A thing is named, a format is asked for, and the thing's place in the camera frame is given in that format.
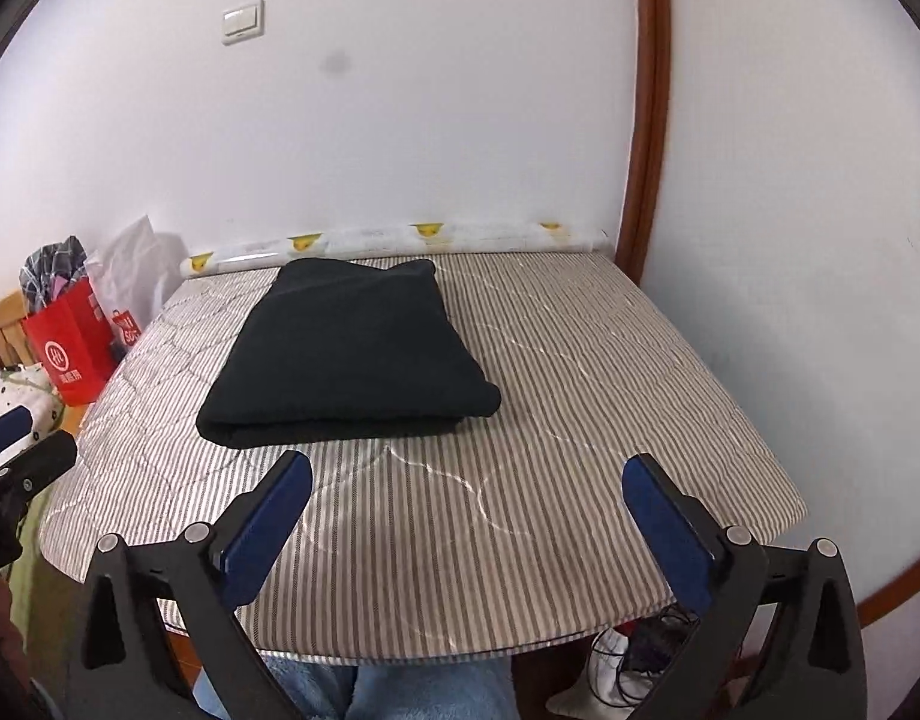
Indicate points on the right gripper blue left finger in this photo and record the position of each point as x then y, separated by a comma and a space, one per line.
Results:
252, 530

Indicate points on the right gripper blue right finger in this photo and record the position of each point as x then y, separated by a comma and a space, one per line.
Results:
684, 539

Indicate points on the black sweatshirt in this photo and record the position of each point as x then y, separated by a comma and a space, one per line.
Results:
336, 351

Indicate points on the wooden headboard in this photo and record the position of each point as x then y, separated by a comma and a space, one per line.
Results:
15, 347

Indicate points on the red paper shopping bag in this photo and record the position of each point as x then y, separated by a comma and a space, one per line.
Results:
72, 338

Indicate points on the green bed sheet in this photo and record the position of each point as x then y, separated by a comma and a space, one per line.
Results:
43, 599

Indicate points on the plaid grey cloth in bag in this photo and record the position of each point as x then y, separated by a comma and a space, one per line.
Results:
50, 271

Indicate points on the white Uniqlo plastic bag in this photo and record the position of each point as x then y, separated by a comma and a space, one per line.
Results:
132, 277

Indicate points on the striped quilted mattress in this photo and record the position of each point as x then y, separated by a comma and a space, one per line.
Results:
506, 535

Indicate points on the blue jeans legs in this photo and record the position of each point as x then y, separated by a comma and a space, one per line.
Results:
476, 689

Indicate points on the rolled duck pattern mat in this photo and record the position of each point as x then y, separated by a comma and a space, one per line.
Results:
414, 239

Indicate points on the brown wooden door frame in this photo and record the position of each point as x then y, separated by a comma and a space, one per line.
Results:
653, 78

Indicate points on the white wall light switch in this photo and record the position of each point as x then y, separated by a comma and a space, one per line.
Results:
243, 22

